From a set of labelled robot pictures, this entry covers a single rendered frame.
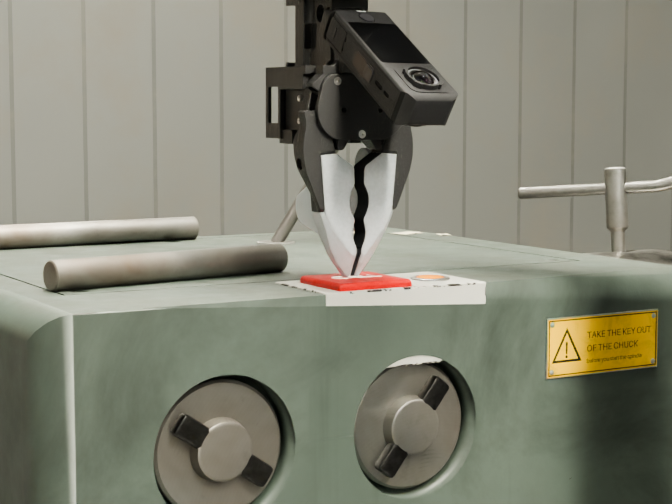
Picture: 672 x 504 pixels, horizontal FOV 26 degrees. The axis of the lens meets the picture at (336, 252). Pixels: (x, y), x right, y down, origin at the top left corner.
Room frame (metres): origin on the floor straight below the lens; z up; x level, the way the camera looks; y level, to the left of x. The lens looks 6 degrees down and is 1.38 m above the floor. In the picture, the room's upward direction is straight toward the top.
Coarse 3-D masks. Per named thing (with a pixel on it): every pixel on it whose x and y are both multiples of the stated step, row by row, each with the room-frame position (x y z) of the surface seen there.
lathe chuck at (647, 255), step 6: (600, 252) 1.45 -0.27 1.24; (606, 252) 1.45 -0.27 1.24; (612, 252) 1.45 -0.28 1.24; (618, 252) 1.45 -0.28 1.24; (624, 252) 1.45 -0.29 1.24; (630, 252) 1.45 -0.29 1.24; (636, 252) 1.45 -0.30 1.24; (642, 252) 1.45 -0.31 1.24; (648, 252) 1.45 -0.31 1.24; (654, 252) 1.46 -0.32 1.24; (660, 252) 1.46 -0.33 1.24; (666, 252) 1.46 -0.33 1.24; (624, 258) 1.42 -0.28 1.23; (630, 258) 1.42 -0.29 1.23; (636, 258) 1.42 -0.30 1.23; (642, 258) 1.42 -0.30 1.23; (648, 258) 1.43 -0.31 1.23; (654, 258) 1.43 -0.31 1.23; (660, 258) 1.43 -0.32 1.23; (666, 258) 1.43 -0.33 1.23; (666, 264) 1.41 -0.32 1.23
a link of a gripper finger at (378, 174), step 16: (368, 160) 1.04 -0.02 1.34; (384, 160) 1.04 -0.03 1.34; (368, 176) 1.04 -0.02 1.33; (384, 176) 1.04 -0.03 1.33; (352, 192) 1.07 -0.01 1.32; (368, 192) 1.04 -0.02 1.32; (384, 192) 1.04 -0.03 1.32; (352, 208) 1.07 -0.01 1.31; (368, 208) 1.04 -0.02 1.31; (384, 208) 1.04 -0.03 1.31; (368, 224) 1.04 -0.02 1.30; (384, 224) 1.04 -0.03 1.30; (368, 240) 1.04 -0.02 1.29; (368, 256) 1.04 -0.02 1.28
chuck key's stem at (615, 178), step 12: (612, 168) 1.47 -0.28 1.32; (624, 168) 1.47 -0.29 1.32; (612, 180) 1.47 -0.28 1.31; (624, 180) 1.47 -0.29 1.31; (612, 192) 1.47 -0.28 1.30; (624, 192) 1.47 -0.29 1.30; (612, 204) 1.47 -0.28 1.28; (624, 204) 1.47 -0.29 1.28; (612, 216) 1.47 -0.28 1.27; (624, 216) 1.47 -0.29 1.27; (612, 228) 1.47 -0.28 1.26; (624, 228) 1.47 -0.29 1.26; (612, 240) 1.47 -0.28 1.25; (624, 240) 1.47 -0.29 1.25
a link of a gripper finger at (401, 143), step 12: (408, 132) 1.05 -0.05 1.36; (384, 144) 1.04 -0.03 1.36; (396, 144) 1.05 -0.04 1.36; (408, 144) 1.05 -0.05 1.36; (396, 156) 1.05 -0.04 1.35; (408, 156) 1.05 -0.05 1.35; (396, 168) 1.05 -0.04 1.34; (408, 168) 1.05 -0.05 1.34; (396, 180) 1.05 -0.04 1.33; (396, 192) 1.05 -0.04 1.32; (396, 204) 1.05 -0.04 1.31
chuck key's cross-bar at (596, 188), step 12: (648, 180) 1.47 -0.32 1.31; (660, 180) 1.46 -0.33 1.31; (528, 192) 1.50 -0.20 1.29; (540, 192) 1.50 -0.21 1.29; (552, 192) 1.49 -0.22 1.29; (564, 192) 1.49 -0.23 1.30; (576, 192) 1.49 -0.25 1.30; (588, 192) 1.48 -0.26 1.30; (600, 192) 1.48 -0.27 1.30; (636, 192) 1.47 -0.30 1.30
